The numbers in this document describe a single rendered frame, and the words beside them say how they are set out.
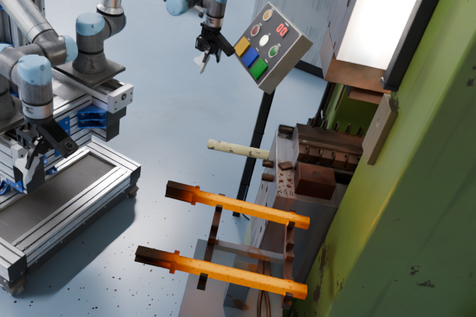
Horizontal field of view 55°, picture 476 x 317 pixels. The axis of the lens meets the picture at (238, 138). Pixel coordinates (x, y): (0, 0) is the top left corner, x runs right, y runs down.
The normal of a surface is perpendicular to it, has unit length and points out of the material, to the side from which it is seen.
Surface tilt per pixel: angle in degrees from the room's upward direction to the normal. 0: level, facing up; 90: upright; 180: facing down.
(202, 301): 0
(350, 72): 90
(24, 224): 0
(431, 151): 90
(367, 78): 90
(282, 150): 0
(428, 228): 90
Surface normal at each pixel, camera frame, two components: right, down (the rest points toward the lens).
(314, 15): -0.48, 0.44
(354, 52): -0.07, 0.58
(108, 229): 0.18, -0.79
